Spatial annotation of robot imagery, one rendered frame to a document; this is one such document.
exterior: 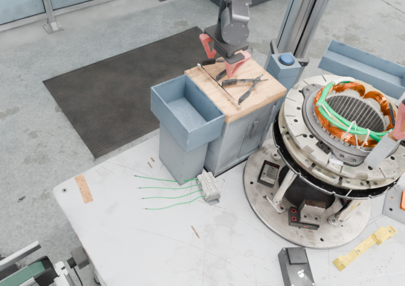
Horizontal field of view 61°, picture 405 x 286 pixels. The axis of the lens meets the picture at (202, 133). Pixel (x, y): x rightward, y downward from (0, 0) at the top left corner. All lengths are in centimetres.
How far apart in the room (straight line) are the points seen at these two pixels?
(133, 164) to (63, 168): 102
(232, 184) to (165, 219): 23
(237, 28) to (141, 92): 169
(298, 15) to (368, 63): 27
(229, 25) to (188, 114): 30
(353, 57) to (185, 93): 56
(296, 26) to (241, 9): 51
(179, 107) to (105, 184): 31
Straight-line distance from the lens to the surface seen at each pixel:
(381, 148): 78
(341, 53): 121
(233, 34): 74
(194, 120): 91
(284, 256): 95
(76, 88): 243
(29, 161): 213
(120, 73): 251
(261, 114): 97
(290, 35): 125
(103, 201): 101
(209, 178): 101
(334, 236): 105
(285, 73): 108
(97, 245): 96
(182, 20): 308
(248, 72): 96
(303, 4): 119
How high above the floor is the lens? 167
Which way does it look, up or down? 50 degrees down
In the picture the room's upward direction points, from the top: 10 degrees clockwise
